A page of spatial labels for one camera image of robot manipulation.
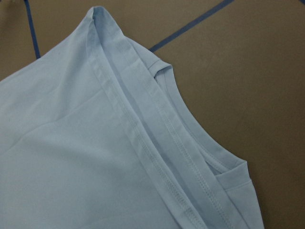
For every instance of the light blue t-shirt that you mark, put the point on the light blue t-shirt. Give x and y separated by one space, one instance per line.
95 135

